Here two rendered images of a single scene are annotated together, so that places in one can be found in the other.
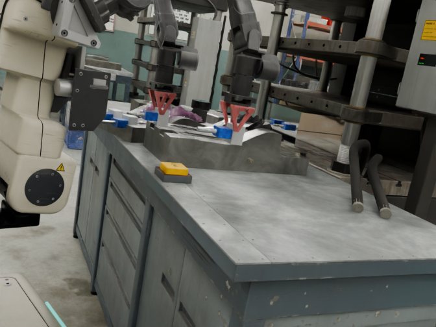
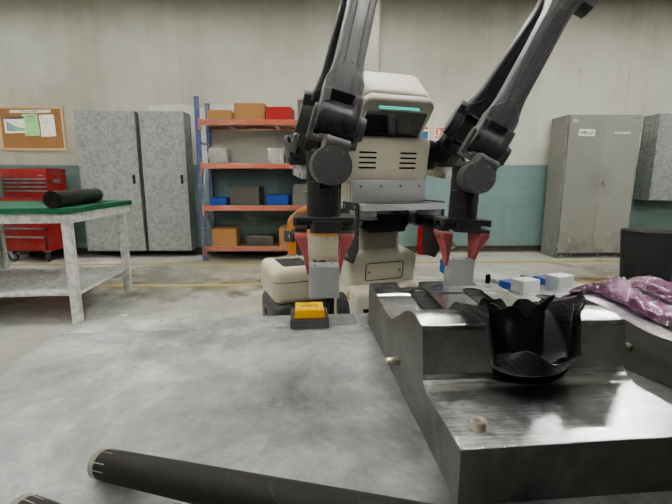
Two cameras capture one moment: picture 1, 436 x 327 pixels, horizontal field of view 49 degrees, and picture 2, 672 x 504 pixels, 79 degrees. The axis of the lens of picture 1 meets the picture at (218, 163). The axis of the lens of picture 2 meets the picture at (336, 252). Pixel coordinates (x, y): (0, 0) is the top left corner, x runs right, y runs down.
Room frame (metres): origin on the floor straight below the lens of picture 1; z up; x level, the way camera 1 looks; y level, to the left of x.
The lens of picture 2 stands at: (1.58, -0.66, 1.10)
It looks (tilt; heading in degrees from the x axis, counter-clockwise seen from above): 10 degrees down; 111
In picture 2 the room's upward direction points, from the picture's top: straight up
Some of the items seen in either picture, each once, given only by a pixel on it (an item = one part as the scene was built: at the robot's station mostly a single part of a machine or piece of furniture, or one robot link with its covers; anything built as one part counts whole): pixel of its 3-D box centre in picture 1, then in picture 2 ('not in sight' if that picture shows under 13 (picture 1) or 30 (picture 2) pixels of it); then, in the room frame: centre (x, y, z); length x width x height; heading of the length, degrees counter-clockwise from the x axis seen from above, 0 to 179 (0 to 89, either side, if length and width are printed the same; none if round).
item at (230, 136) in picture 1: (218, 131); (322, 273); (1.30, 0.01, 0.94); 0.13 x 0.05 x 0.05; 115
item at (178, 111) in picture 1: (172, 111); (646, 294); (1.85, 0.21, 0.90); 0.26 x 0.18 x 0.08; 133
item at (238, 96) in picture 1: (240, 87); (323, 204); (1.32, -0.02, 1.06); 0.10 x 0.07 x 0.07; 25
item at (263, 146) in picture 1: (227, 141); (479, 335); (1.57, -0.02, 0.87); 0.50 x 0.26 x 0.14; 116
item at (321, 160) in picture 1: (326, 150); not in sight; (2.49, -0.55, 0.76); 1.30 x 0.84 x 0.07; 26
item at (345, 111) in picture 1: (336, 113); not in sight; (2.48, -0.56, 0.96); 1.29 x 0.83 x 0.18; 26
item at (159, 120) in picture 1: (146, 115); (450, 266); (1.50, 0.25, 0.92); 0.13 x 0.05 x 0.05; 115
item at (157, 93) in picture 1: (162, 99); (453, 243); (1.51, 0.21, 0.97); 0.07 x 0.07 x 0.09; 25
